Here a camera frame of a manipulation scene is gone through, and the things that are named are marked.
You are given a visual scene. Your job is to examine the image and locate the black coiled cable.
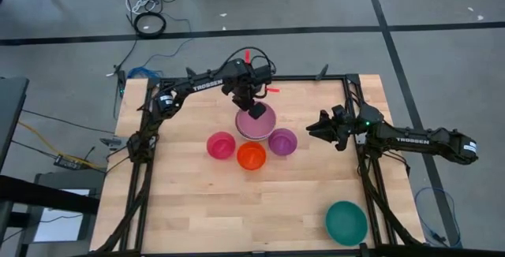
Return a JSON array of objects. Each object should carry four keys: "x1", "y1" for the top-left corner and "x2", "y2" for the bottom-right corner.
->
[{"x1": 133, "y1": 11, "x2": 167, "y2": 39}]

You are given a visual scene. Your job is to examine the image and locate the small black electronics box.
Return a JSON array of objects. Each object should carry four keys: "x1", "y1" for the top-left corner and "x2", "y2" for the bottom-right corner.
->
[{"x1": 54, "y1": 155, "x2": 83, "y2": 170}]

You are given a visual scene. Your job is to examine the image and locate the large pink bowl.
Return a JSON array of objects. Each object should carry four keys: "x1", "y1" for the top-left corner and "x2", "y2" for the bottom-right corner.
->
[{"x1": 235, "y1": 102, "x2": 277, "y2": 140}]

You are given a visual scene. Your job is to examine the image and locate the blue cable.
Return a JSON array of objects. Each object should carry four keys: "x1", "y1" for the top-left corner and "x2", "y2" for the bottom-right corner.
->
[
  {"x1": 126, "y1": 38, "x2": 194, "y2": 80},
  {"x1": 413, "y1": 187, "x2": 463, "y2": 249}
]

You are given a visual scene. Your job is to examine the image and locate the small purple bowl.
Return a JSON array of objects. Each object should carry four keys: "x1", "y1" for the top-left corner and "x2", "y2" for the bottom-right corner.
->
[{"x1": 267, "y1": 128, "x2": 298, "y2": 157}]

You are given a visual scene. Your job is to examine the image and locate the small orange bowl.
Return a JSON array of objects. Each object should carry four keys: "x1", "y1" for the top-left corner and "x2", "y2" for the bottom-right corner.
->
[{"x1": 236, "y1": 141, "x2": 267, "y2": 171}]

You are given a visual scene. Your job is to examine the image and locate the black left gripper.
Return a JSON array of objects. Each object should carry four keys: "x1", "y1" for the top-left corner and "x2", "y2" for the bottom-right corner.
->
[{"x1": 221, "y1": 71, "x2": 267, "y2": 121}]

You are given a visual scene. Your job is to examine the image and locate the white-screen monitor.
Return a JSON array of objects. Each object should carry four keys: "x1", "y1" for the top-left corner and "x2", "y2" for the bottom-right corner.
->
[{"x1": 32, "y1": 188, "x2": 92, "y2": 244}]

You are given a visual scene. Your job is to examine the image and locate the black metal table frame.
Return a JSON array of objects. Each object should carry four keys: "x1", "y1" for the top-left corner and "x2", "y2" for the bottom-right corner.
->
[{"x1": 89, "y1": 73, "x2": 425, "y2": 257}]

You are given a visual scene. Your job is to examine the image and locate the black beam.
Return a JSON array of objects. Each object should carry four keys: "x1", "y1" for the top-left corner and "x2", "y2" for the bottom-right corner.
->
[{"x1": 0, "y1": 174, "x2": 100, "y2": 215}]

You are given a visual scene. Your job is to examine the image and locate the grey desk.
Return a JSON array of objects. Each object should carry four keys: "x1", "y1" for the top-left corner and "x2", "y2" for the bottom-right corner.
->
[{"x1": 0, "y1": 76, "x2": 30, "y2": 171}]

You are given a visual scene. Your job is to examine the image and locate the small pink bowl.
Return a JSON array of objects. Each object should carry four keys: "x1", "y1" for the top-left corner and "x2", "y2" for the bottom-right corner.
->
[{"x1": 206, "y1": 131, "x2": 237, "y2": 160}]

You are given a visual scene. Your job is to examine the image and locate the yellow cable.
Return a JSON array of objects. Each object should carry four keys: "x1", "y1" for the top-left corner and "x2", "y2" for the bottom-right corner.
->
[{"x1": 17, "y1": 121, "x2": 104, "y2": 170}]

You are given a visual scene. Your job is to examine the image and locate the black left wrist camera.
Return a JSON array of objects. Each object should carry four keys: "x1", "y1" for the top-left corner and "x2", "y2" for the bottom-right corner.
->
[{"x1": 252, "y1": 64, "x2": 274, "y2": 87}]

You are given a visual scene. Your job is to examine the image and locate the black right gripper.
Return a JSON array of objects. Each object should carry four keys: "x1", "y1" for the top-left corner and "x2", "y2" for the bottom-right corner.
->
[{"x1": 306, "y1": 105, "x2": 359, "y2": 152}]

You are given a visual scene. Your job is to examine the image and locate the large green bowl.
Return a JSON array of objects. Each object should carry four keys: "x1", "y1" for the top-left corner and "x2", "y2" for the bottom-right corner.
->
[{"x1": 324, "y1": 200, "x2": 368, "y2": 247}]

